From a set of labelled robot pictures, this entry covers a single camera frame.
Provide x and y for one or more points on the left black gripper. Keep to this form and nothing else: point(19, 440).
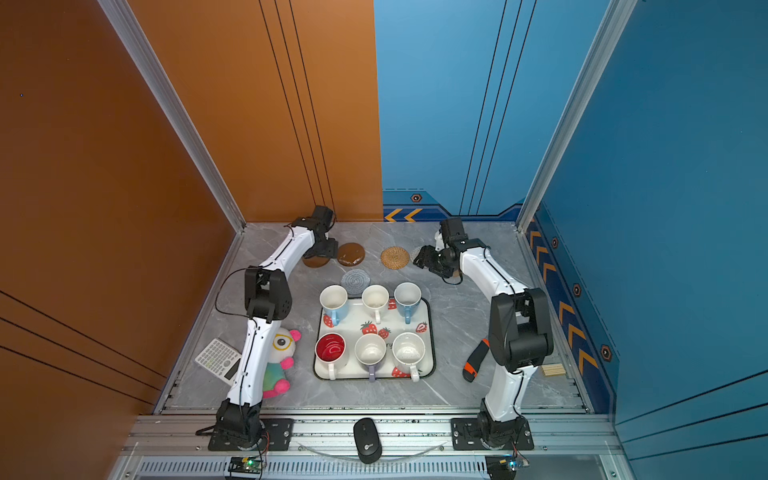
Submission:
point(332, 249)

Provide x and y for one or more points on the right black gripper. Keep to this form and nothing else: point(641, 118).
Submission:
point(425, 256)

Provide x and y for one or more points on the matte brown round coaster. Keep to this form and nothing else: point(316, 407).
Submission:
point(315, 262)

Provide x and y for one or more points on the glossy brown round coaster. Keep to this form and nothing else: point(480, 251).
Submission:
point(351, 254)

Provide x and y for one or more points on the grey woven round coaster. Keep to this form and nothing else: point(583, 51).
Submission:
point(355, 281)

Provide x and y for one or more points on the tan rattan round coaster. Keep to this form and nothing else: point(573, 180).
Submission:
point(395, 258)

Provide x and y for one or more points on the light blue mug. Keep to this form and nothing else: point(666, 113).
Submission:
point(334, 300)

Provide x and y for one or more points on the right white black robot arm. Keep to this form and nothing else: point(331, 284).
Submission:
point(519, 332)

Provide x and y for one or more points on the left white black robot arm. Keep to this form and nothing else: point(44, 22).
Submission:
point(267, 301)

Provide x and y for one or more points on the white mug back middle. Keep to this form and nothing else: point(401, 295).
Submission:
point(375, 299)

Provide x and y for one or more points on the white mug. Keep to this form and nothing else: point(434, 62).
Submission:
point(408, 351)
point(375, 299)

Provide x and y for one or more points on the white mug front right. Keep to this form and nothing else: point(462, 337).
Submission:
point(408, 351)

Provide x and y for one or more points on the red inside mug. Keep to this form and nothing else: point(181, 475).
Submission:
point(332, 354)

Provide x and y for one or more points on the white strawberry tray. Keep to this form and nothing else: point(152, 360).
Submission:
point(357, 323)

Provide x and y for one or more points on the black orange utility knife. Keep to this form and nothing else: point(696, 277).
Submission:
point(474, 361)

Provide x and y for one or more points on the purple mug front middle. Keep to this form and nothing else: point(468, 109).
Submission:
point(370, 351)

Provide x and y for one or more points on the pink panda plush toy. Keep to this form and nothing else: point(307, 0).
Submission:
point(280, 359)

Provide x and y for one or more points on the small wooden block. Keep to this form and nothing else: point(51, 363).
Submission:
point(552, 370)

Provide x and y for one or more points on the white calculator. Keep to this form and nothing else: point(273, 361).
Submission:
point(220, 359)

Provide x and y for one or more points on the black computer mouse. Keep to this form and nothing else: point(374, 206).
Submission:
point(367, 440)

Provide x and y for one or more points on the right green circuit board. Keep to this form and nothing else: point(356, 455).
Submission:
point(504, 467)

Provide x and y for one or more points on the green circuit board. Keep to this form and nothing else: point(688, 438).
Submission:
point(245, 467)
point(504, 467)

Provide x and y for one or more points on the left green circuit board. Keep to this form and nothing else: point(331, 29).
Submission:
point(245, 467)

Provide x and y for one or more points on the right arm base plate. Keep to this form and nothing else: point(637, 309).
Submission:
point(462, 433)

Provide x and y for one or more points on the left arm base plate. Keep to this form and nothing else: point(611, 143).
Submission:
point(276, 433)

